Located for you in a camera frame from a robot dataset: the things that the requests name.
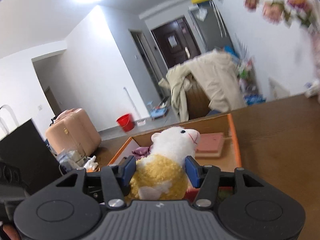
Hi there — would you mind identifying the beige coat on chair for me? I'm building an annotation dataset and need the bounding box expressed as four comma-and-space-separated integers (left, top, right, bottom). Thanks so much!
158, 50, 246, 122

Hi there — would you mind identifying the white yellow plush sheep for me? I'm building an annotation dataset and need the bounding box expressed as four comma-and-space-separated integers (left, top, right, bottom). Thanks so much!
125, 126, 201, 202

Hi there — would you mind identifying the cluttered storage rack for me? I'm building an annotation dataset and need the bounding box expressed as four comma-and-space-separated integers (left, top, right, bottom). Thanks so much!
223, 46, 266, 106

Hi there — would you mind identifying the glass jar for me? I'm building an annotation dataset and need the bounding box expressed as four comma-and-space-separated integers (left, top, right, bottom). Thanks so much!
56, 150, 87, 174

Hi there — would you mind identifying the pink suitcase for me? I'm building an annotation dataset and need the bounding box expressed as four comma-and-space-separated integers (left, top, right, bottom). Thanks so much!
46, 108, 101, 156

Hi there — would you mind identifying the grey refrigerator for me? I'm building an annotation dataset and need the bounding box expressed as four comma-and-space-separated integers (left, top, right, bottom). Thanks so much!
189, 0, 233, 51

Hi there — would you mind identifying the brown wooden chair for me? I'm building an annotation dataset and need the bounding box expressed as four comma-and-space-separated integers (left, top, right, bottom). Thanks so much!
185, 74, 210, 120

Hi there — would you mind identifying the red bucket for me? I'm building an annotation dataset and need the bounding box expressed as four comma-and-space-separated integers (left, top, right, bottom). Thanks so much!
116, 114, 135, 132

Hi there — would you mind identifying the white medicine bottle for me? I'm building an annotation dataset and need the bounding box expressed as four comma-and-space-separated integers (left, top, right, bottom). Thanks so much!
304, 79, 320, 98

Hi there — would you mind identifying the dark entrance door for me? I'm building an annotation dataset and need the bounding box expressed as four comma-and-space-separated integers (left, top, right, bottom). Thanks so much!
151, 17, 201, 68

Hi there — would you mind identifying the purple folded cloth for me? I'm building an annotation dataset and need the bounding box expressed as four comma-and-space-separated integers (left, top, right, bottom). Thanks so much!
132, 147, 150, 160

